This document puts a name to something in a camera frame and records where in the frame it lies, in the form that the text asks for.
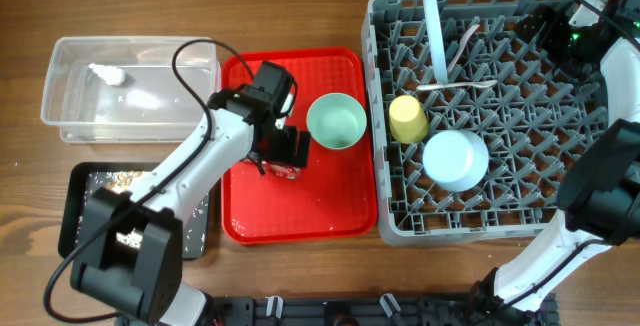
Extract green bowl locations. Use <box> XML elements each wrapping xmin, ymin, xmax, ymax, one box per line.
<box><xmin>306</xmin><ymin>93</ymin><xmax>367</xmax><ymax>150</ymax></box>

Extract red snack wrapper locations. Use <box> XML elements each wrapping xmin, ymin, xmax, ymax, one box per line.
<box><xmin>269</xmin><ymin>164</ymin><xmax>301</xmax><ymax>180</ymax></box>

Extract yellow plastic cup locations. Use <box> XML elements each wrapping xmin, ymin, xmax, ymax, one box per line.
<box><xmin>389</xmin><ymin>95</ymin><xmax>429</xmax><ymax>144</ymax></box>

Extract white plastic spoon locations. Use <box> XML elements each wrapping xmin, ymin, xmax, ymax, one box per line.
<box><xmin>416</xmin><ymin>80</ymin><xmax>497</xmax><ymax>92</ymax></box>

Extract white plastic fork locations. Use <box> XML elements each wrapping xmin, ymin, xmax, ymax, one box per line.
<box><xmin>447</xmin><ymin>24</ymin><xmax>480</xmax><ymax>74</ymax></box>

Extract white tissue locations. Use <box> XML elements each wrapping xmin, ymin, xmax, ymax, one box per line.
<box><xmin>89</xmin><ymin>63</ymin><xmax>126</xmax><ymax>87</ymax></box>

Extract light blue bowl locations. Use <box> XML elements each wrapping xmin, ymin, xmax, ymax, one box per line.
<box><xmin>422</xmin><ymin>130</ymin><xmax>489</xmax><ymax>192</ymax></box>

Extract light blue plate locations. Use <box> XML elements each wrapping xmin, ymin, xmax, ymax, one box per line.
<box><xmin>423</xmin><ymin>0</ymin><xmax>448</xmax><ymax>84</ymax></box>

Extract rice and food scraps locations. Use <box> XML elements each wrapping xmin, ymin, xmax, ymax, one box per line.
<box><xmin>78</xmin><ymin>170</ymin><xmax>210</xmax><ymax>260</ymax></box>

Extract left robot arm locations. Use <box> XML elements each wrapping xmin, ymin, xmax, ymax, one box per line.
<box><xmin>67</xmin><ymin>87</ymin><xmax>295</xmax><ymax>325</ymax></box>

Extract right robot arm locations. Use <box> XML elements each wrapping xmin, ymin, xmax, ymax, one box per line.
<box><xmin>465</xmin><ymin>10</ymin><xmax>639</xmax><ymax>325</ymax></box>

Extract grey dishwasher rack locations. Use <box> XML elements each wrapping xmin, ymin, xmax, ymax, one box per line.
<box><xmin>361</xmin><ymin>0</ymin><xmax>607</xmax><ymax>247</ymax></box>

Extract black waste tray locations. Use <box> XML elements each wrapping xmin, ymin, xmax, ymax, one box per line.
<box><xmin>57</xmin><ymin>161</ymin><xmax>211</xmax><ymax>261</ymax></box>

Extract clear plastic storage bin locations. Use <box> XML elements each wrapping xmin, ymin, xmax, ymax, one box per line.
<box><xmin>40</xmin><ymin>36</ymin><xmax>221</xmax><ymax>143</ymax></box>

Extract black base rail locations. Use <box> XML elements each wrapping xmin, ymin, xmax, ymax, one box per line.
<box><xmin>204</xmin><ymin>293</ymin><xmax>556</xmax><ymax>326</ymax></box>

